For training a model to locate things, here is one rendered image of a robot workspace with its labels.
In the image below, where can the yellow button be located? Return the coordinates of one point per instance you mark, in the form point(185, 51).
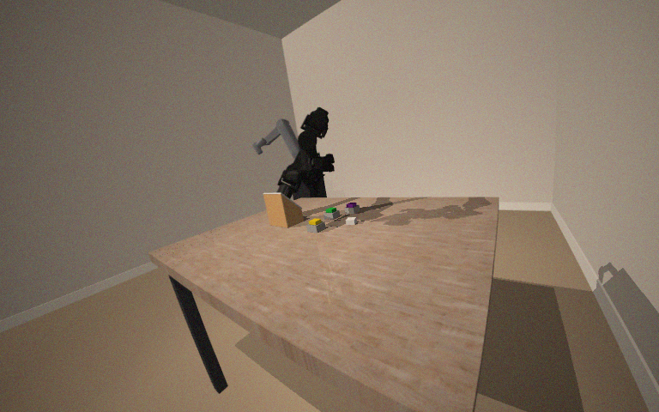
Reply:
point(315, 226)

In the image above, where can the purple button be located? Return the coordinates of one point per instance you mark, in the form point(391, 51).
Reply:
point(352, 208)

